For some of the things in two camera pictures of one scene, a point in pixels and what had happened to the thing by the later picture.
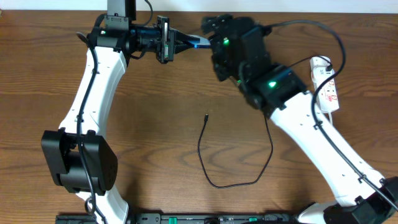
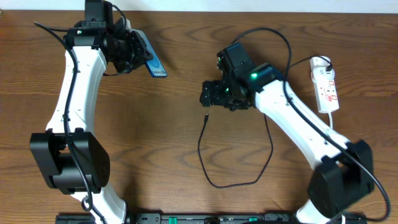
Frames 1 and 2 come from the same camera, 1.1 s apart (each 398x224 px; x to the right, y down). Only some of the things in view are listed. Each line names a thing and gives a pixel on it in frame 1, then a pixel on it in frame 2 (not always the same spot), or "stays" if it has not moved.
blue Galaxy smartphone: (203, 42) → (155, 66)
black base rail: (181, 218) stays
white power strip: (320, 69) stays
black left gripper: (163, 39) → (137, 47)
